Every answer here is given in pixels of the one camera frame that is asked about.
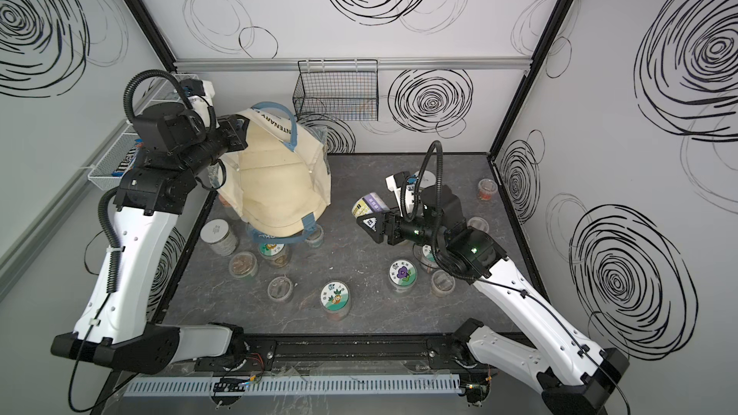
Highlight white wire wall shelf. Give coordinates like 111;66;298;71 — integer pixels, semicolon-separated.
88;78;180;191

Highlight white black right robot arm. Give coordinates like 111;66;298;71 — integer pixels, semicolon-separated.
352;140;630;414

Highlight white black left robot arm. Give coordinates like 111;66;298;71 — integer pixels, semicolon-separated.
50;69;249;376

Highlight silver label jar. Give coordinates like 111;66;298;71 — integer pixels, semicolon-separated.
416;170;436;190

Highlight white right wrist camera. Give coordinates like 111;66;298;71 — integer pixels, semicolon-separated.
386;171;417;215

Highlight grey wall rail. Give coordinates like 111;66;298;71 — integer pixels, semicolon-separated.
1;120;130;301
174;56;532;73

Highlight black corner frame post left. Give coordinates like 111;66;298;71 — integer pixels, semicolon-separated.
123;0;177;72

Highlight grey wall rail back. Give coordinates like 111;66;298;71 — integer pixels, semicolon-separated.
174;56;532;73

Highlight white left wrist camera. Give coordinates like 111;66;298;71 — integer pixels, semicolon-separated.
180;78;215;128

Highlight blue candy packet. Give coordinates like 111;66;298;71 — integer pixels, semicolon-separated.
111;143;140;178

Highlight white orange label jar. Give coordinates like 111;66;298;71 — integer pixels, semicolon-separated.
320;281;352;321

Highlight red bee label seed jar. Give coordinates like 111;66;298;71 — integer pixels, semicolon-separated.
478;179;498;202

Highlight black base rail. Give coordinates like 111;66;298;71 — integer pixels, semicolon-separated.
194;332;496;378

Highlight black corner frame post right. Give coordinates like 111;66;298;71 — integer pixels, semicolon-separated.
487;0;575;161

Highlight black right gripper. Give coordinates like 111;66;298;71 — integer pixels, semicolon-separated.
360;203;447;249

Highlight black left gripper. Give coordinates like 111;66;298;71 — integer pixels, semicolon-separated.
183;113;250;183

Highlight purple stripe label jar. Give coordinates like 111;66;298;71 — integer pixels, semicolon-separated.
352;192;389;218

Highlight large radish label seed jar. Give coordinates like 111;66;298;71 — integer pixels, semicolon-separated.
420;245;439;274

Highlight cream canvas bag blue handles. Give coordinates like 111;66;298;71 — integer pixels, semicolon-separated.
218;102;332;244

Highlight purple flower label jar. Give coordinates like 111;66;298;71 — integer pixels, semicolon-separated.
388;259;417;294

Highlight dark label small jar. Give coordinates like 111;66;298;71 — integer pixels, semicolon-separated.
266;276;294;304

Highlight grey wall rail left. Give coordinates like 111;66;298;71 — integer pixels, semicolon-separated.
1;120;130;301

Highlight white slotted cable duct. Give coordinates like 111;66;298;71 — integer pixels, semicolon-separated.
124;374;463;397

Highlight black wire wall basket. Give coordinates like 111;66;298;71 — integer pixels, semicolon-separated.
292;69;380;121

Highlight black corner frame post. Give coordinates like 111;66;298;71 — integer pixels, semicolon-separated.
123;0;177;72
487;0;575;161

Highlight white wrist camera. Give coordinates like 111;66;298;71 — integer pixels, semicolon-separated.
386;171;417;215
180;78;215;128

